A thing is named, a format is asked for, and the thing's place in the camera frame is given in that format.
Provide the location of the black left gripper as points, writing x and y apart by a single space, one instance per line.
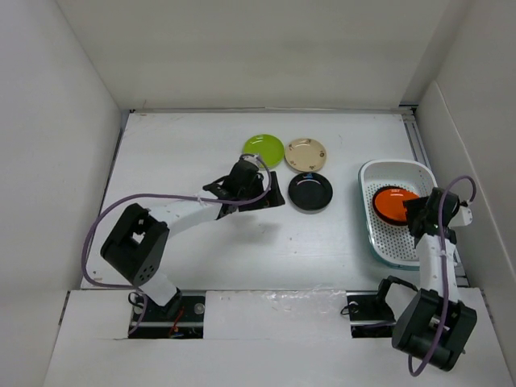
270 200

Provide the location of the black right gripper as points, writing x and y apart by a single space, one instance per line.
413 206

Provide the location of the orange plate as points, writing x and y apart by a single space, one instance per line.
391 203

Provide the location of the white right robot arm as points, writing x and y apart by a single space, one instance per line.
436 324

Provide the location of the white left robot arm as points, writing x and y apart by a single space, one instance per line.
136 244

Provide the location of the white perforated plastic bin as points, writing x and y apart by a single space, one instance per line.
392 245

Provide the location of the lime green plate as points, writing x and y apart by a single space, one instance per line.
268 147

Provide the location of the cream plate with small motifs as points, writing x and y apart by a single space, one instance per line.
305 155

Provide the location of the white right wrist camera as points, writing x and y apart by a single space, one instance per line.
464 216

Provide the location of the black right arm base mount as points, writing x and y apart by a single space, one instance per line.
369 318

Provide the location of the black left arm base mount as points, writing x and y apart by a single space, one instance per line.
153 323

